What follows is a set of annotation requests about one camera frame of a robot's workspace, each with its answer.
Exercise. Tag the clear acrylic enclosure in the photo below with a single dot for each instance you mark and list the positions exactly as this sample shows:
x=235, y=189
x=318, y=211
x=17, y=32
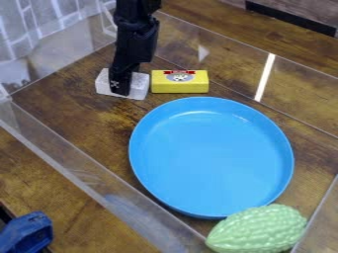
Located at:
x=64, y=135

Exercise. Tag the blue round tray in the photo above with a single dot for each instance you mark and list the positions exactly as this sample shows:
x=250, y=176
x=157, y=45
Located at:
x=210, y=156

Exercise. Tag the green bumpy gourd toy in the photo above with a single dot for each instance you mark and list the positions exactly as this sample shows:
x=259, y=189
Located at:
x=259, y=230

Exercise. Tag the white speckled foam block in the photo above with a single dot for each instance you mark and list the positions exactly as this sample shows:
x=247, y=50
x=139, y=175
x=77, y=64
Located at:
x=139, y=85

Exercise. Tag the white patterned cloth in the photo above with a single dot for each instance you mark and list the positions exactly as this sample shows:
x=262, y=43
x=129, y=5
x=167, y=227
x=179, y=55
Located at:
x=29, y=20

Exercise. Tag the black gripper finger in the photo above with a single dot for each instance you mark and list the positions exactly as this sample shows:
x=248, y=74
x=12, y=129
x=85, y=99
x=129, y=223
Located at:
x=120, y=78

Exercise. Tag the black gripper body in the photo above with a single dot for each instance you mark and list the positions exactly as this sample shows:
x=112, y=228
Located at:
x=137, y=32

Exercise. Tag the yellow rectangular box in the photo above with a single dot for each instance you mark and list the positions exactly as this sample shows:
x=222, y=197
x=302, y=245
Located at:
x=179, y=81

